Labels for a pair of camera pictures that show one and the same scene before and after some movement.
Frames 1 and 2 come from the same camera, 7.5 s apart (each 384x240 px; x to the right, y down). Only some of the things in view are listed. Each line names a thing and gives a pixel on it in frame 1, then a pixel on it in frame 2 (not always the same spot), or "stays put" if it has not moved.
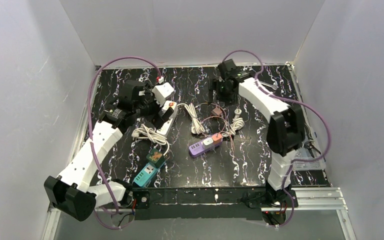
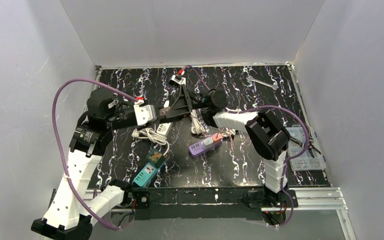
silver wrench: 274,87 stays put
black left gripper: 153,110 to 129,116
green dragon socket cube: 156,157 stays put
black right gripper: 219,87 to 188,101
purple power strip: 197,149 stays put
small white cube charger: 207,143 stays put
